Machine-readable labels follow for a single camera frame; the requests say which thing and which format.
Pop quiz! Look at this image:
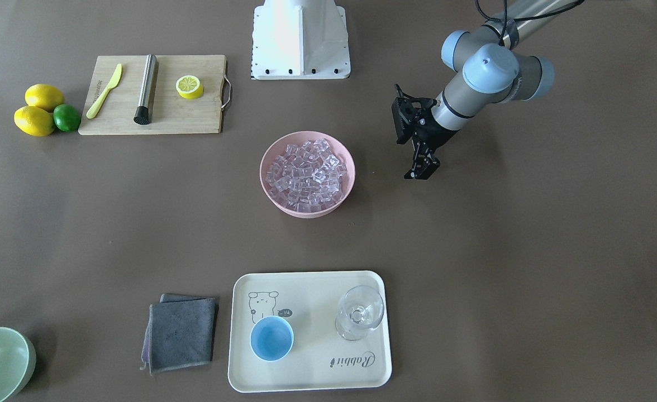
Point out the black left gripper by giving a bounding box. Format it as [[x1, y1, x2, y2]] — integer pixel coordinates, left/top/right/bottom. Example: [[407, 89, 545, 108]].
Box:
[[392, 84, 462, 180]]

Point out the pink bowl of ice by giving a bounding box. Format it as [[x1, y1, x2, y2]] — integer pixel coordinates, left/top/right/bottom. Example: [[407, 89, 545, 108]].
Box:
[[259, 131, 356, 218]]

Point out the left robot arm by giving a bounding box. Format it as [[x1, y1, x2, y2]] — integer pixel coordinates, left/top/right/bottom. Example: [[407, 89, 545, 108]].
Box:
[[392, 1, 580, 180]]

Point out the light blue cup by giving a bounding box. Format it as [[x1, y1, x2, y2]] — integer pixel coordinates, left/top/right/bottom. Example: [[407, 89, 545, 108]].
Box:
[[250, 315, 294, 362]]

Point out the clear wine glass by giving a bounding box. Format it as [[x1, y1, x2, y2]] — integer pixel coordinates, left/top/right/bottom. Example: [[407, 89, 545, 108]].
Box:
[[335, 285, 385, 341]]

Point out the cream rabbit tray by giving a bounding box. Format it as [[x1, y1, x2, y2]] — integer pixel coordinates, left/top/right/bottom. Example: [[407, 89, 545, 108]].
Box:
[[228, 270, 392, 394]]

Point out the half lemon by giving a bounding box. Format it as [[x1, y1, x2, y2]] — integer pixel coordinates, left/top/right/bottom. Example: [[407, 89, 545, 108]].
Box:
[[175, 75, 204, 99]]

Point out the bamboo cutting board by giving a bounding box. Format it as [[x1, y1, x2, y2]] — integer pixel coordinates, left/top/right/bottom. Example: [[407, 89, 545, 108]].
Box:
[[78, 54, 230, 136]]

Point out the steel muddler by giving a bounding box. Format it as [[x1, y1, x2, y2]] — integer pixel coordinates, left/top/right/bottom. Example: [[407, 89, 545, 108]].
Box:
[[134, 54, 158, 125]]

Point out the grey folded cloth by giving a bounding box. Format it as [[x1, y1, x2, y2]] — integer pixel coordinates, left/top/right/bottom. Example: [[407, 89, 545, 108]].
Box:
[[140, 293, 218, 375]]

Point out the yellow plastic knife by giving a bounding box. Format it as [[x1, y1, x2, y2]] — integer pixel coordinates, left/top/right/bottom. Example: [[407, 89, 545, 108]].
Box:
[[85, 64, 123, 119]]

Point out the green lime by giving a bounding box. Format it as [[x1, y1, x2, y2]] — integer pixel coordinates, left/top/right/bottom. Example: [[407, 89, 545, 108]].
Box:
[[53, 104, 82, 132]]

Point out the upper yellow lemon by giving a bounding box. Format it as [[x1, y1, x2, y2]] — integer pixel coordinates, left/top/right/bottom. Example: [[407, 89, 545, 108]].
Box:
[[24, 84, 65, 112]]

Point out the yellow lemon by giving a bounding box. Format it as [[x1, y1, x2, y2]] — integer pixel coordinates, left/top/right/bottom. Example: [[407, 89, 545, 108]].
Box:
[[24, 84, 65, 112], [13, 106, 56, 137]]

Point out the lower yellow lemon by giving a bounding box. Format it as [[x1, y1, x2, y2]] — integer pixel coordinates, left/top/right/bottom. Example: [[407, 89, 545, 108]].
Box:
[[13, 106, 56, 137]]

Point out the mint green bowl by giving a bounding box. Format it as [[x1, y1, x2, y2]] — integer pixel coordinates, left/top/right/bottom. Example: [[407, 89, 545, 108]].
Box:
[[0, 327, 36, 401]]

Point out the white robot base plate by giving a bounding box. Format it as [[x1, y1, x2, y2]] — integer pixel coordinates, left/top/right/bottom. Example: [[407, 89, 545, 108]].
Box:
[[250, 1, 351, 80]]

